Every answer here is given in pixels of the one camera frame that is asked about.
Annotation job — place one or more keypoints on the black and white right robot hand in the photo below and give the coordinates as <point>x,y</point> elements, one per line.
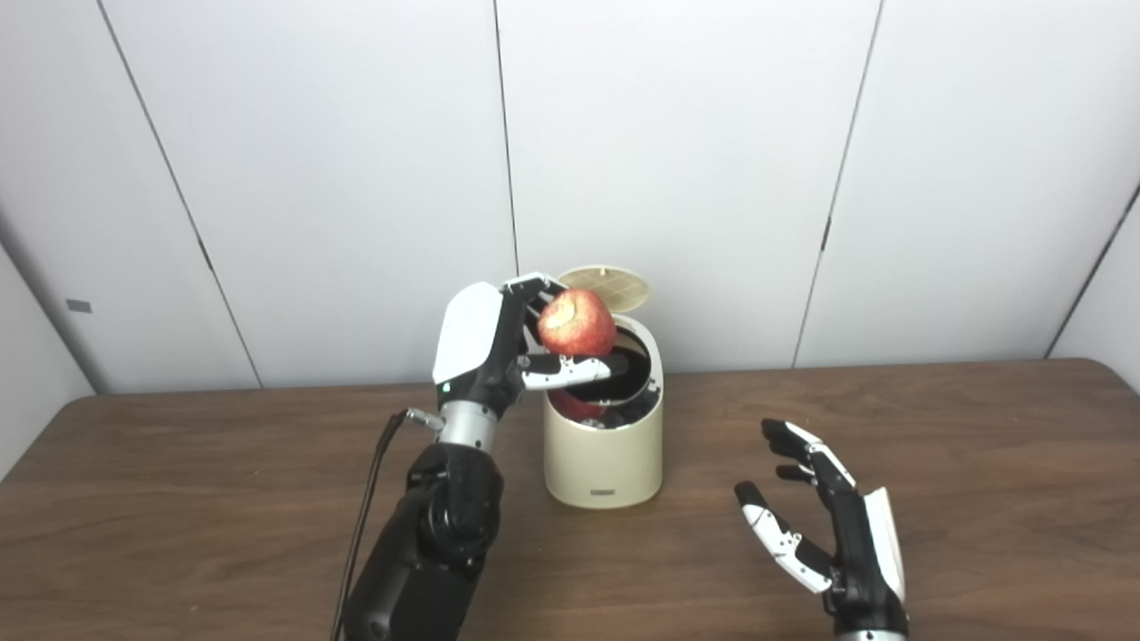
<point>855,552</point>

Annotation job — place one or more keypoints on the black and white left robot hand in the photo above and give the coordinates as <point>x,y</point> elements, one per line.
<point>472,338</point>

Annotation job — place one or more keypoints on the red apple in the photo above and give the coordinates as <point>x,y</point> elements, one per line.
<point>579,325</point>

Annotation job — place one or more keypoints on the round cream bin lid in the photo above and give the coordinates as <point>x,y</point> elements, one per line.
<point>614,287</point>

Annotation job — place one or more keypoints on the cream-colored bin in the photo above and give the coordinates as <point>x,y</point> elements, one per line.
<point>606,463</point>

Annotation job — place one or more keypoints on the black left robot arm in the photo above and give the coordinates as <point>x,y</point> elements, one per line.
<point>427,552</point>

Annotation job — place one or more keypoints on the black bin liner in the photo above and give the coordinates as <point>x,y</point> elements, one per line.
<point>623,411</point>

